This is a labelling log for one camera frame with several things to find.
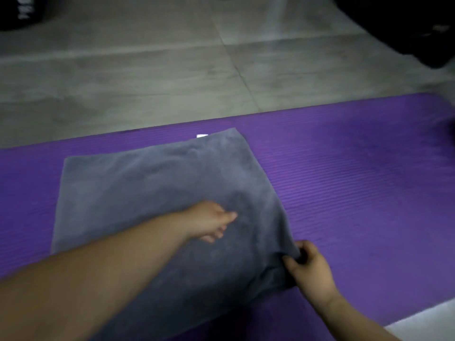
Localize person's right hand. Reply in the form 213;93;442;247
282;240;340;310

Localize person's left hand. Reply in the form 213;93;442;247
184;200;238;245

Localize dark grey towel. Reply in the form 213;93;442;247
51;127;301;341

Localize person's left forearm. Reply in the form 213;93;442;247
0;212;192;341

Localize purple yoga mat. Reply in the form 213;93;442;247
0;92;455;341

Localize black medicine ball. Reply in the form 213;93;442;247
0;0;47;32

